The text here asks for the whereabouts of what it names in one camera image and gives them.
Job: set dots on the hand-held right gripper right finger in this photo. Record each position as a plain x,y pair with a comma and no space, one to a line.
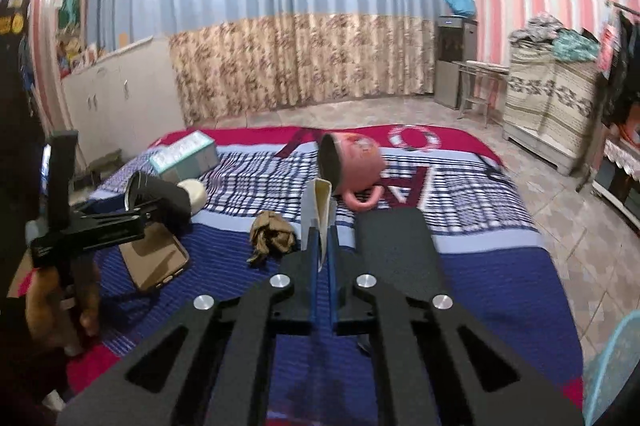
334,266

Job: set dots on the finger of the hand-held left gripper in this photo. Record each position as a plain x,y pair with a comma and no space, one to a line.
115,219
110,237

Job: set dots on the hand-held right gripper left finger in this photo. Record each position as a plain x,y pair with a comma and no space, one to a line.
312,256

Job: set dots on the black cylindrical container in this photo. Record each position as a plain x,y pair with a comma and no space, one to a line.
165,196

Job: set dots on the light blue plastic basket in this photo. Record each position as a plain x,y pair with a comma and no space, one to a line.
615,366

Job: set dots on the person's left hand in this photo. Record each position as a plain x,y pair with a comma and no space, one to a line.
45,306

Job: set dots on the crumpled brown paper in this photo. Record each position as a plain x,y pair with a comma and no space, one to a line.
270,233

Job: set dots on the brown phone case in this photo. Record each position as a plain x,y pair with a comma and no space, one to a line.
155,261

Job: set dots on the black rectangular pad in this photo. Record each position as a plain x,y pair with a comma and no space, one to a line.
395,246

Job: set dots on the cream tape roll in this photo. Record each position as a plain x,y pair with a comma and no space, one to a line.
196,196

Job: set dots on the teal tissue box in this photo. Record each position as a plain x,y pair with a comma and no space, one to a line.
182,153

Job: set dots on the pink mug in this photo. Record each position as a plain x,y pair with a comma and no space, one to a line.
360,161

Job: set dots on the white cabinet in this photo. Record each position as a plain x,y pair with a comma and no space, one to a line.
140,96

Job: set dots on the grey water dispenser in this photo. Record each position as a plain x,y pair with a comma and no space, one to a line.
447,81

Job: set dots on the small metal table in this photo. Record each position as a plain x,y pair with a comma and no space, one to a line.
480,65

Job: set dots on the cloth covered cabinet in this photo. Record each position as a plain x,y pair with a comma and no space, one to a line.
545,96

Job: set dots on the blue cloth bundle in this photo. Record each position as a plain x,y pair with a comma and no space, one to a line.
460,3

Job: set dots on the low black stand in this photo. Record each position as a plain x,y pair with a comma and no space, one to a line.
620,201

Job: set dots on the white lace cloth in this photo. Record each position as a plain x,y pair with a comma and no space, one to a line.
622,156

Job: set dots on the grey clothes pile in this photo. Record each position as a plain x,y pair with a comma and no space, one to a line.
537,28

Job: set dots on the teal folded cloth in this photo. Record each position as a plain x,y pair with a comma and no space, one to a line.
575,43

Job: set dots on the pink hanging bag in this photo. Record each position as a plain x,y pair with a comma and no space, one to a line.
607,46

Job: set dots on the row of hanging clothes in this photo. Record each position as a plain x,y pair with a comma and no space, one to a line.
627,71

